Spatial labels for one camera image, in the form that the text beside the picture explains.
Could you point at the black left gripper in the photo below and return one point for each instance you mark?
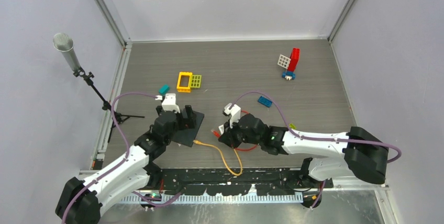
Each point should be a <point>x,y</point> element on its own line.
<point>189,122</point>

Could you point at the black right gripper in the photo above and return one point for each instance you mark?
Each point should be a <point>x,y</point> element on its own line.
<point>228,137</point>

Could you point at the black network switch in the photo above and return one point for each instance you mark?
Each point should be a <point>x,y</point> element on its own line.
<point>186,137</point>

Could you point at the white square switch box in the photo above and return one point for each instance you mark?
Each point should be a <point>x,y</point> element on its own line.
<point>221,129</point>

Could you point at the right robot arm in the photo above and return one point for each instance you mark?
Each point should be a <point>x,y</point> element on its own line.
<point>355,152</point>

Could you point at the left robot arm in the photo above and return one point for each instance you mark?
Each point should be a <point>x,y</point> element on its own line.
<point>86,200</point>

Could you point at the teal toy block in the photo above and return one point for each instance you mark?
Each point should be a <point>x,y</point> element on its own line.
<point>164,90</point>

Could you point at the blue flat toy brick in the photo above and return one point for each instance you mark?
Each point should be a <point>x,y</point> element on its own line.
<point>265,101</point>

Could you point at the lime green lattice piece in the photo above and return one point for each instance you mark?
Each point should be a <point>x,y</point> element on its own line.
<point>196,81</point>

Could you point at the black microphone stand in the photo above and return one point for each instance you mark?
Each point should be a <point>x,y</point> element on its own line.
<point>121,118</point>

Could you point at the blue toy brick base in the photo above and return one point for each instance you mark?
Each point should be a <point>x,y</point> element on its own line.
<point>288,75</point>

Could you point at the white toy lattice piece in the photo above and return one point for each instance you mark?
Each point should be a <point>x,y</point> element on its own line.
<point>283,61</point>

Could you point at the red toy brick tower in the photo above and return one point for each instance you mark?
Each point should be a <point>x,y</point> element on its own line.
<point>294,58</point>

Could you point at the silver microphone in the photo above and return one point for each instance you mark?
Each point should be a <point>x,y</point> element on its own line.
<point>64,44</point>

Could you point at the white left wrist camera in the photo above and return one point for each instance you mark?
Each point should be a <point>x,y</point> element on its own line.
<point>168,102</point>

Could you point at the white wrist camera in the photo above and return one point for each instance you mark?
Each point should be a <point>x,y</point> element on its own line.
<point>232,111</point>
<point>168,102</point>

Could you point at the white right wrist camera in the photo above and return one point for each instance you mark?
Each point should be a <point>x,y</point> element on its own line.
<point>232,111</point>

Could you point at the yellow toy window frame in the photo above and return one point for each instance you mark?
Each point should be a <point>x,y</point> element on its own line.
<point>184,82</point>

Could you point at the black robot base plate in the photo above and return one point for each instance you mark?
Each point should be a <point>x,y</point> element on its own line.
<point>266,182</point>

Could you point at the white perforated cable tray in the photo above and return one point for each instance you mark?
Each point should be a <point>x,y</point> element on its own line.
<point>248,198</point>

